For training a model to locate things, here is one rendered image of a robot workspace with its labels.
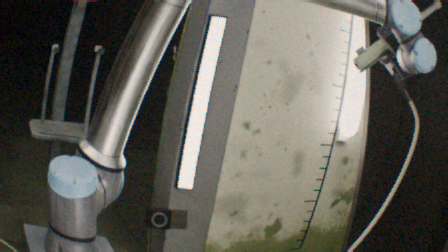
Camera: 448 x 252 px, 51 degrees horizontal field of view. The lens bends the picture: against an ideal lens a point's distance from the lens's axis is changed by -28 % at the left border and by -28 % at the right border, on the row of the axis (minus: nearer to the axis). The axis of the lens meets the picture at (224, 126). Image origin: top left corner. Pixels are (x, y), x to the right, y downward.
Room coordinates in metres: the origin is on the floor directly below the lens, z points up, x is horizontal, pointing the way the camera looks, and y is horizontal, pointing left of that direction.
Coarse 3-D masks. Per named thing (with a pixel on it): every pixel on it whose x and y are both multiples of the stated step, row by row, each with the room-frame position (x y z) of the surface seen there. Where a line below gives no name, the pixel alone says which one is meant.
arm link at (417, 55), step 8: (416, 40) 1.28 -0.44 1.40; (424, 40) 1.28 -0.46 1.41; (408, 48) 1.30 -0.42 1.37; (416, 48) 1.27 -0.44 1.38; (424, 48) 1.27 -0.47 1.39; (432, 48) 1.28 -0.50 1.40; (408, 56) 1.31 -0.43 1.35; (416, 56) 1.27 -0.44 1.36; (424, 56) 1.27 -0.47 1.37; (432, 56) 1.28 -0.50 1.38; (408, 64) 1.34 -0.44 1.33; (416, 64) 1.28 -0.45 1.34; (424, 64) 1.27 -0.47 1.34; (432, 64) 1.27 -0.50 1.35; (416, 72) 1.35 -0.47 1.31; (424, 72) 1.30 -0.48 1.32
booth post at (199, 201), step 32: (224, 0) 2.13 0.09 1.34; (192, 32) 2.17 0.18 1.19; (224, 32) 2.14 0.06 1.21; (192, 64) 2.12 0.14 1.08; (224, 64) 2.15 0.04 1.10; (224, 96) 2.17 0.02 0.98; (224, 128) 2.18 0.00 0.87; (160, 160) 2.23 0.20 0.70; (160, 192) 2.19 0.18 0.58; (192, 192) 2.14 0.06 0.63; (192, 224) 2.15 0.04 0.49
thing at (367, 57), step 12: (420, 12) 1.66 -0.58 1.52; (432, 12) 1.67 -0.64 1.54; (360, 48) 1.62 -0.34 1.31; (372, 48) 1.60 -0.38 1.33; (384, 48) 1.60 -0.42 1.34; (360, 60) 1.59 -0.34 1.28; (372, 60) 1.60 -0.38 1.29; (360, 72) 1.61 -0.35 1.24; (396, 72) 1.60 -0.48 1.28; (408, 96) 1.59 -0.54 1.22
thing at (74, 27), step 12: (72, 12) 2.09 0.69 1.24; (84, 12) 2.08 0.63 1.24; (72, 24) 2.06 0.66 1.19; (72, 36) 2.06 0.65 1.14; (72, 48) 2.07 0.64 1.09; (60, 60) 2.09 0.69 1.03; (72, 60) 2.08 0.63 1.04; (60, 72) 2.05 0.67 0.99; (60, 84) 2.06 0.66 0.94; (60, 96) 2.06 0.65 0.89; (60, 108) 2.07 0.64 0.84; (60, 120) 2.07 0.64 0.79; (60, 144) 2.08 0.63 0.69; (48, 156) 2.09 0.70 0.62; (48, 168) 2.09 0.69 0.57; (48, 204) 2.08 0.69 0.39
